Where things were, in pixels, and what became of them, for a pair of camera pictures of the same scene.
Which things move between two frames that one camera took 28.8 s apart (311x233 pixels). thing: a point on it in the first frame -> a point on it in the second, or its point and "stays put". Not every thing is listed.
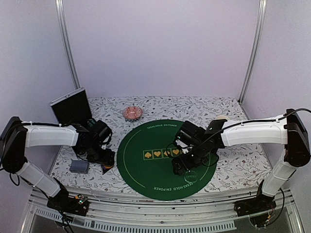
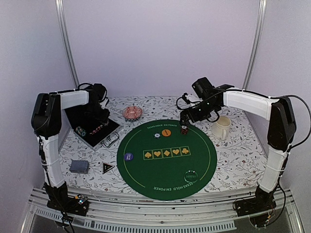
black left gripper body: x=95 y=154 -> x=95 y=111
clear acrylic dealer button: x=191 y=176 stays put
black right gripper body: x=199 y=156 -> x=203 y=113
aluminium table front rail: x=210 y=212 stays put
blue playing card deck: x=79 y=166 stays put
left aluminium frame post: x=61 y=16 stays put
